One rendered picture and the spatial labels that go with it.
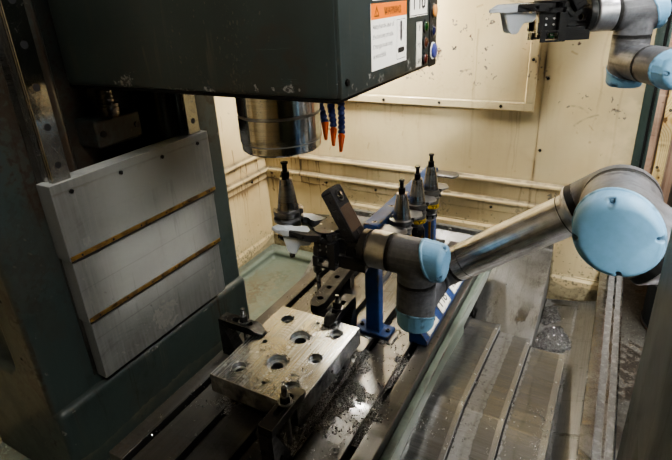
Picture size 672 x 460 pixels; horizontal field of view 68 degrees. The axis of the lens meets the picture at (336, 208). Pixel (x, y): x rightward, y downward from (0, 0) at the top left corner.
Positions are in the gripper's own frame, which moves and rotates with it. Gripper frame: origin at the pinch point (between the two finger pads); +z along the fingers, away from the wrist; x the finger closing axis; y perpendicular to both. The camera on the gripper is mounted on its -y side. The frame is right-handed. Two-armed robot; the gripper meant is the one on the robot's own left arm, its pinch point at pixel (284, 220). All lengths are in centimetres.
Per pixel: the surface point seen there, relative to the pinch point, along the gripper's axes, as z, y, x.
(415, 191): -15.4, 4.9, 37.8
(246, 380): 2.7, 32.3, -15.4
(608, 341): -67, 51, 59
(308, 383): -9.9, 32.2, -10.3
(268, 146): -3.4, -18.8, -7.6
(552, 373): -54, 60, 49
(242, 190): 81, 35, 82
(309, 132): -8.7, -20.4, -1.8
